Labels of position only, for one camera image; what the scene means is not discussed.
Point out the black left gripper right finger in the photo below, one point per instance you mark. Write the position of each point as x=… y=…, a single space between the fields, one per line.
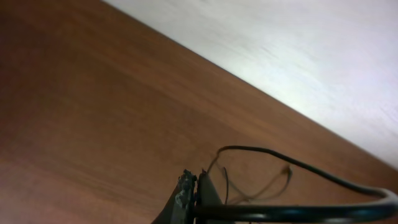
x=207 y=195

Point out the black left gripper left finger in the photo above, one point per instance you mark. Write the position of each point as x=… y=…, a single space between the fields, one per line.
x=178 y=209

